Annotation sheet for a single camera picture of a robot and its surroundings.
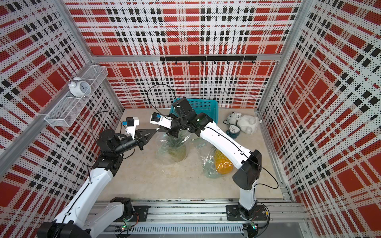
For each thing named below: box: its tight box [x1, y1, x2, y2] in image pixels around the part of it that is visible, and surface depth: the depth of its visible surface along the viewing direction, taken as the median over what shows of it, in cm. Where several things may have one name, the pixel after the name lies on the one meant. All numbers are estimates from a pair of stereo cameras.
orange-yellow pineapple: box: [214, 149, 234, 175], surface depth 82 cm
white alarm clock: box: [68, 76, 92, 97], surface depth 73 cm
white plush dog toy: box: [227, 111, 260, 135], surface depth 103 cm
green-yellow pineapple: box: [164, 134, 187, 163], surface depth 83 cm
